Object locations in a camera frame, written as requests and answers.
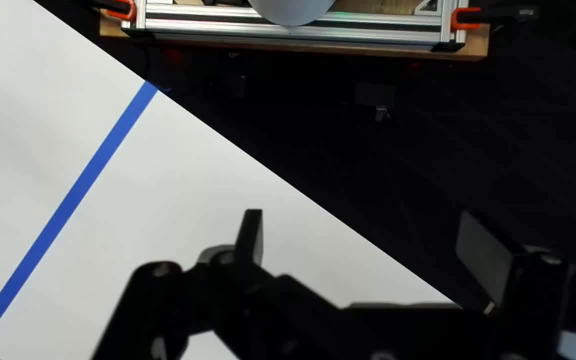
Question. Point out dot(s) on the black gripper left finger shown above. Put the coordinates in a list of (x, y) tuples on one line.
[(251, 240)]

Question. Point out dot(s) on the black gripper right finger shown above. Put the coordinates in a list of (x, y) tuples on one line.
[(484, 256)]

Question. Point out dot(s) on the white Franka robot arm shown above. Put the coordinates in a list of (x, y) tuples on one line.
[(291, 10)]

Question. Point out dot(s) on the wooden base board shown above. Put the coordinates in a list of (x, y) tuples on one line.
[(300, 48)]

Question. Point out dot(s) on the orange black bar clamp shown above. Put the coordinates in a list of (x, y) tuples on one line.
[(466, 16), (120, 8)]

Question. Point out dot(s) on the aluminium profile mounting frame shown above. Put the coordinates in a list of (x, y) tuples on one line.
[(289, 30)]

